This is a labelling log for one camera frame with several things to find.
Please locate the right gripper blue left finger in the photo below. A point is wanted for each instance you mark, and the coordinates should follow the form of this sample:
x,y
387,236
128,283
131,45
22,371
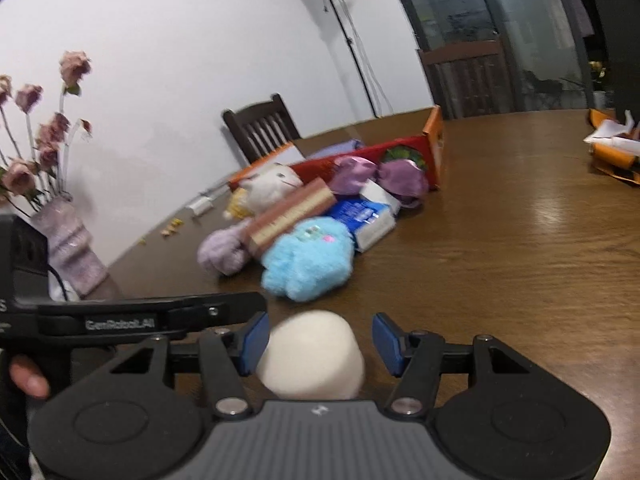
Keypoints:
x,y
251,342

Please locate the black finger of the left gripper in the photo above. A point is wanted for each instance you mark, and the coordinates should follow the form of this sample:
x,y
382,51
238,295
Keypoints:
x,y
147,316

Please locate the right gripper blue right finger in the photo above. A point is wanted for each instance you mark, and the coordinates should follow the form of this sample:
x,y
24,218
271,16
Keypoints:
x,y
392,344

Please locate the white round sponge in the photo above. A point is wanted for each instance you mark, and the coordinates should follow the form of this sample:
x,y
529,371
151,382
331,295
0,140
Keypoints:
x,y
312,355

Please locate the light blue plush toy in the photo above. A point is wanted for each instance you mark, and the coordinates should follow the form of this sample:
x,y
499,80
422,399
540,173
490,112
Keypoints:
x,y
312,259

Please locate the brown layered sponge block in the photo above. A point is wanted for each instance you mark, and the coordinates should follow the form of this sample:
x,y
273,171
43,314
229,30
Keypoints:
x,y
311,200

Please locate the blue tissue pack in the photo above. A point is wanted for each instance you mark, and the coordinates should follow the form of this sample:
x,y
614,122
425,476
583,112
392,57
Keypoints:
x,y
369,216

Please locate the white and yellow plush toy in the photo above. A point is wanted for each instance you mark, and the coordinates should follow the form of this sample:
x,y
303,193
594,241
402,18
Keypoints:
x,y
259,192

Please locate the purple plush flower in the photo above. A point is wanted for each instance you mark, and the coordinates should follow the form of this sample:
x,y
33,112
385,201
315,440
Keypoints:
x,y
351,174
405,180

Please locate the person's left hand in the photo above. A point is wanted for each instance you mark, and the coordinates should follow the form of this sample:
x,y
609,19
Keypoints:
x,y
27,376

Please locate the lavender textured vase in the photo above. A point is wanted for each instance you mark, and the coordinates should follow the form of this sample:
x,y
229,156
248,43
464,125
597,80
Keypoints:
x,y
70,251

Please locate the dried pink rose bouquet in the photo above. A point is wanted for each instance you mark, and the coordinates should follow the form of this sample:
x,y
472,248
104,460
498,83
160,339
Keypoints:
x,y
35,176

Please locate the small yellow candy pieces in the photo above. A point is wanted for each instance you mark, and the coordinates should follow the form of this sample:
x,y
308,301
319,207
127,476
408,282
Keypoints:
x,y
171,229

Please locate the purple folded cloth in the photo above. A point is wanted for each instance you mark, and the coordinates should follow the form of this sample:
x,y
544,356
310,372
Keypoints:
x,y
337,149

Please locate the red orange cardboard box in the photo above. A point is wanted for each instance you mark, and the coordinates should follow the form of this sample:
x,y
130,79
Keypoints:
x,y
417,135

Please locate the dark wooden chair left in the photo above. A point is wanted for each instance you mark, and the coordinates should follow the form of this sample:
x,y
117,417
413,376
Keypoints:
x,y
261,128

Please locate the dark wooden chair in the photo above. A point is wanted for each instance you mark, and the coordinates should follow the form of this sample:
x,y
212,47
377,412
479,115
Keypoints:
x,y
469,78
261,128

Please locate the dark wooden chair right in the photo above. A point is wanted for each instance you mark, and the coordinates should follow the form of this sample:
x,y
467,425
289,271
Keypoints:
x,y
469,78

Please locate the orange white paper package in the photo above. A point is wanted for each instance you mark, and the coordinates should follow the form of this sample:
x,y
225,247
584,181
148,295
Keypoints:
x,y
614,146

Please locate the glass sliding door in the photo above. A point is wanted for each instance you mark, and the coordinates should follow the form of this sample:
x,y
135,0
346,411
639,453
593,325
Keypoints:
x,y
561,54

